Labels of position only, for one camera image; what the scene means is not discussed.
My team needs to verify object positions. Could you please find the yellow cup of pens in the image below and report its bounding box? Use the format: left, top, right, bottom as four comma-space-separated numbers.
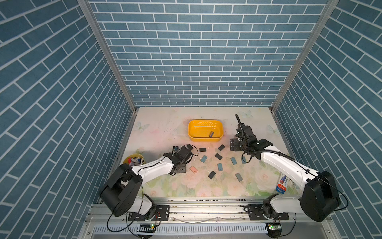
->
123, 153, 145, 166

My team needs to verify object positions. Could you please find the left electronics board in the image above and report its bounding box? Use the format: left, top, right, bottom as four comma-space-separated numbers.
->
137, 224, 156, 239

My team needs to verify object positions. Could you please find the light blue eraser centre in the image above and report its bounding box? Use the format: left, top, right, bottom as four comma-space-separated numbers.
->
201, 155, 208, 163

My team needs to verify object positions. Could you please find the electronics board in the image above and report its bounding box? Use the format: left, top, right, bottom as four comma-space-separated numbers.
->
137, 224, 156, 239
266, 223, 282, 239

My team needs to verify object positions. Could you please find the aluminium mounting rail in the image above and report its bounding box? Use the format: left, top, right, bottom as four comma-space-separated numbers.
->
85, 197, 316, 224

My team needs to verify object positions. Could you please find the grey eraser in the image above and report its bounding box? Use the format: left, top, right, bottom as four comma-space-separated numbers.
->
235, 173, 243, 182

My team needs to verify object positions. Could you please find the right electronics board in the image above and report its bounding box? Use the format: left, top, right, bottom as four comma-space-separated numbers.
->
266, 223, 282, 239

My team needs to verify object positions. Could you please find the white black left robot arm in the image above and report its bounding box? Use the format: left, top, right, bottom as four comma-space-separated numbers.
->
99, 144, 197, 220

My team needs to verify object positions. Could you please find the yellow plastic storage box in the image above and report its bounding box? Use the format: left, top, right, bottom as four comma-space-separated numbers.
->
188, 119, 224, 142

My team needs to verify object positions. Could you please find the pink eraser bottom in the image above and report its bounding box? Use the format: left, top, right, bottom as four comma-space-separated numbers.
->
190, 166, 198, 174

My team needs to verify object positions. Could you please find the black eraser bottom centre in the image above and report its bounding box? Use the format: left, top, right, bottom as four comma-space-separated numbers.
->
208, 171, 216, 179

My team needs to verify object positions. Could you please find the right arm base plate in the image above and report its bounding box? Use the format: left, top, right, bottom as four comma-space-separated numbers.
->
243, 204, 289, 221

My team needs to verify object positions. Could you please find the black eraser top right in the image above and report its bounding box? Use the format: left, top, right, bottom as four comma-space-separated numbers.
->
218, 144, 225, 151

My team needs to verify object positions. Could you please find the red blue glue tube package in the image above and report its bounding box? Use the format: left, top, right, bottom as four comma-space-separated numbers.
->
276, 173, 289, 194

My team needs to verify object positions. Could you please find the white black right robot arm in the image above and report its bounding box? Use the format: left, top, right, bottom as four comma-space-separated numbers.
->
230, 122, 341, 222

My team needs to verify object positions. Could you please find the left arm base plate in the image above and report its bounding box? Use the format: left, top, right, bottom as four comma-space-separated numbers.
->
127, 205, 170, 222

